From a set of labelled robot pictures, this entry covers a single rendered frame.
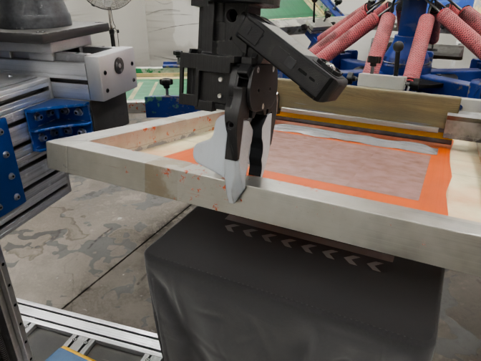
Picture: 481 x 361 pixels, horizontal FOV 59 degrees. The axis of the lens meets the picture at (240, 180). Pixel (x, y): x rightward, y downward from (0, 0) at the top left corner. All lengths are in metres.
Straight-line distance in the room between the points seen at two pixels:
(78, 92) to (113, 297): 1.36
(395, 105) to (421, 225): 0.59
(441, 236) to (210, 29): 0.29
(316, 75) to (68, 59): 0.66
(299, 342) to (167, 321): 0.24
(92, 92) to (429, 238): 0.72
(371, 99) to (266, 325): 0.55
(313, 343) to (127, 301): 1.53
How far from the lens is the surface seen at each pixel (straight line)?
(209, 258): 0.70
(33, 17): 1.00
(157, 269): 0.72
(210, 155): 0.45
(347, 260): 0.71
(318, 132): 0.95
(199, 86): 0.45
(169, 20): 6.25
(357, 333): 0.61
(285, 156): 0.73
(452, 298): 2.29
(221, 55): 0.44
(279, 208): 0.44
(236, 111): 0.41
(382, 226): 0.42
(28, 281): 2.39
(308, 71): 0.40
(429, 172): 0.76
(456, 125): 0.97
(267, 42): 0.42
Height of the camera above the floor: 1.36
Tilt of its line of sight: 26 degrees down
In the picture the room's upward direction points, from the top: straight up
